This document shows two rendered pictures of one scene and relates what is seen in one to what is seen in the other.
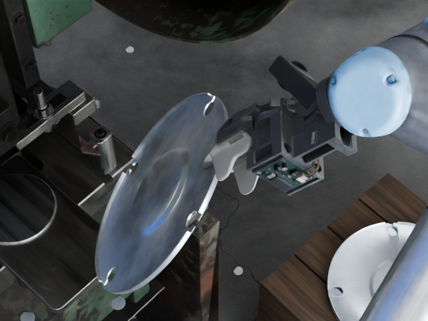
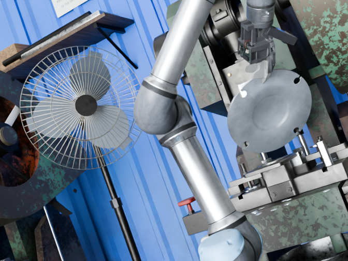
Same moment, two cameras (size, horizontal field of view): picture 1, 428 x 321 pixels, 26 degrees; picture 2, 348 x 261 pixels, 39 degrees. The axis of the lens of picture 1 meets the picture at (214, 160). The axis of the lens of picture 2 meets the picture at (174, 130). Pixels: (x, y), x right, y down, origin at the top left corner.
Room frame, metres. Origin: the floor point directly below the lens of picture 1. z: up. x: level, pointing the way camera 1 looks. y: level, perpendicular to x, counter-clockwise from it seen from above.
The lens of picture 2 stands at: (-0.12, -1.30, 0.87)
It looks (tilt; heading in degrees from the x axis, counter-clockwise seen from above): 5 degrees up; 72
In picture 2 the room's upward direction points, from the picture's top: 20 degrees counter-clockwise
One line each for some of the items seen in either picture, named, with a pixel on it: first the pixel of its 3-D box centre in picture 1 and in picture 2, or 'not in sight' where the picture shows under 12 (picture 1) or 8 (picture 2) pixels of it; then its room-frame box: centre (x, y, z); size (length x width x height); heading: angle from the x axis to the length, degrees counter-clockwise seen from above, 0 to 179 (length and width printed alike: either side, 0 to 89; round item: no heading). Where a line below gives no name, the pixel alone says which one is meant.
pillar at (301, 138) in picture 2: not in sight; (302, 142); (0.91, 0.38, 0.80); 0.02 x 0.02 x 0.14
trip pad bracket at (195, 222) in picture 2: not in sight; (204, 234); (0.43, 0.44, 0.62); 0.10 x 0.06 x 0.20; 137
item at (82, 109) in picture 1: (47, 107); (327, 148); (0.93, 0.27, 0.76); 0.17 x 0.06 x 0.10; 137
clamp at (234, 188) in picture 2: not in sight; (244, 176); (0.69, 0.51, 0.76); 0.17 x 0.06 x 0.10; 137
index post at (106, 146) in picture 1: (102, 149); (324, 152); (0.85, 0.18, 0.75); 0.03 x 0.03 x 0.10; 47
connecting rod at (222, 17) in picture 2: not in sight; (235, 39); (0.81, 0.39, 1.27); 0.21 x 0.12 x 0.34; 47
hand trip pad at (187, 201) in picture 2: not in sight; (190, 208); (0.41, 0.45, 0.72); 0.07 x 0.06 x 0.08; 47
